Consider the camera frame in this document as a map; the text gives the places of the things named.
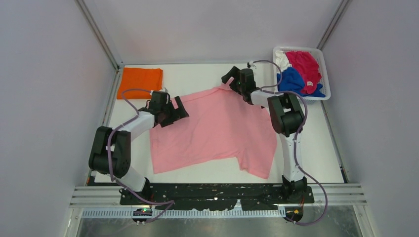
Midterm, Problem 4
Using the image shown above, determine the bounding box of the white plastic basket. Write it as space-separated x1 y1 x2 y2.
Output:
273 46 331 101

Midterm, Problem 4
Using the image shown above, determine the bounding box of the white slotted cable duct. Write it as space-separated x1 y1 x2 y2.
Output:
82 208 286 219

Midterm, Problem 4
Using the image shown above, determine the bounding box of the magenta t shirt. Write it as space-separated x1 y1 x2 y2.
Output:
286 51 322 95

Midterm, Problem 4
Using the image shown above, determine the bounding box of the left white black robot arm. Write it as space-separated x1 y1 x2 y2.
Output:
88 90 189 204

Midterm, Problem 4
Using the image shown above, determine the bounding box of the aluminium frame rail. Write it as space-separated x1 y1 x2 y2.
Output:
75 0 124 71

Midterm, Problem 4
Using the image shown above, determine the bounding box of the blue t shirt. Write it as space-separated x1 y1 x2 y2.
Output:
277 67 326 98

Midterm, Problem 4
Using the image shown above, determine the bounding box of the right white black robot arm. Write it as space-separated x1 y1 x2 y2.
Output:
221 66 308 203

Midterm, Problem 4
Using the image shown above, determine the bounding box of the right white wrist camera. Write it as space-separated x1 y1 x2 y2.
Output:
247 61 256 69

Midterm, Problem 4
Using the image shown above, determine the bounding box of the white t shirt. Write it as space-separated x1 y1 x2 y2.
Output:
275 50 292 72

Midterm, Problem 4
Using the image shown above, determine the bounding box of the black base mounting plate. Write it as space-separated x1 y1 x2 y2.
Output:
119 183 314 211

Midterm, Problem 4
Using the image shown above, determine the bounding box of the pink t shirt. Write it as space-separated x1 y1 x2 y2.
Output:
150 85 277 179

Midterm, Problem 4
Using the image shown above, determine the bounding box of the folded orange t shirt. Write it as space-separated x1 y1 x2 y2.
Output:
117 68 163 100

